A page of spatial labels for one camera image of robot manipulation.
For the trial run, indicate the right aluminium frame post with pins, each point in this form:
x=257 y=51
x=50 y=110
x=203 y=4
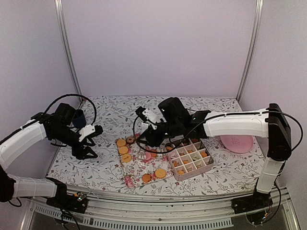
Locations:
x=251 y=49

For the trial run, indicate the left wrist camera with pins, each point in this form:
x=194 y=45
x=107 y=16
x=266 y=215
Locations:
x=90 y=131

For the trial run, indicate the dark blue cup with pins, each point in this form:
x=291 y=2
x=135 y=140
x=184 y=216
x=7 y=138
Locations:
x=79 y=120

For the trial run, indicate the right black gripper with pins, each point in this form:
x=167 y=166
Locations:
x=153 y=141

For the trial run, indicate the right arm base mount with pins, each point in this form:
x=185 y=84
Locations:
x=256 y=207

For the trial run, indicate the chocolate donut cookie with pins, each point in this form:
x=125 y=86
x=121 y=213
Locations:
x=130 y=140

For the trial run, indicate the metal divided cookie tin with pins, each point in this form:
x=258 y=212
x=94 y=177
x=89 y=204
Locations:
x=180 y=156

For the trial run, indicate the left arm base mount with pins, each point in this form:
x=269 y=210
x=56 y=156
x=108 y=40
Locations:
x=76 y=203

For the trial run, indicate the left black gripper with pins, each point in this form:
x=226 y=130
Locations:
x=80 y=155

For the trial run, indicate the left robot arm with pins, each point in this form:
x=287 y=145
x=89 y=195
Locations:
x=55 y=126

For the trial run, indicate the red mark round cookie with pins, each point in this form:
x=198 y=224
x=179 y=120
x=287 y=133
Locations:
x=126 y=158

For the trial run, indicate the floral tablecloth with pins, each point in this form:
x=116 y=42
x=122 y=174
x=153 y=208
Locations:
x=231 y=172

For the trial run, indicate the metal serving tongs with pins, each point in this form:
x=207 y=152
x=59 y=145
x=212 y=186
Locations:
x=141 y=154

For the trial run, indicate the floral cookie tray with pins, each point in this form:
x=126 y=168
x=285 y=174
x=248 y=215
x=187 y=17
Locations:
x=138 y=173

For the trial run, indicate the pink plate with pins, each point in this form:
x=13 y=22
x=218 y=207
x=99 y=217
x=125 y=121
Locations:
x=237 y=143

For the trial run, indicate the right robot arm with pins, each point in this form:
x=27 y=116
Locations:
x=267 y=123

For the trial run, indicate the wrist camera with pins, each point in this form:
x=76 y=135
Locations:
x=90 y=131
x=149 y=117

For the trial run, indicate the left aluminium frame post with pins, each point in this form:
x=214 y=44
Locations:
x=66 y=46

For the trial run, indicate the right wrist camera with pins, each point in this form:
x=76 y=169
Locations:
x=149 y=117

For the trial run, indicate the aluminium frame post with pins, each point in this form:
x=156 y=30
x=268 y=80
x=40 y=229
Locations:
x=251 y=49
x=66 y=46

